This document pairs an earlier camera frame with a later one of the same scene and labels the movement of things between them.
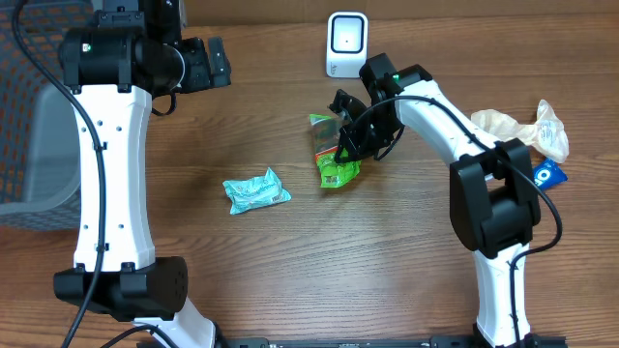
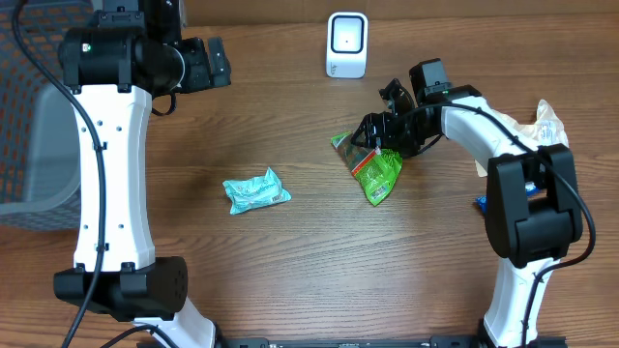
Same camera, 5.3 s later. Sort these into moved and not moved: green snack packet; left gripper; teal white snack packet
Moved: green snack packet
Not moved: left gripper; teal white snack packet
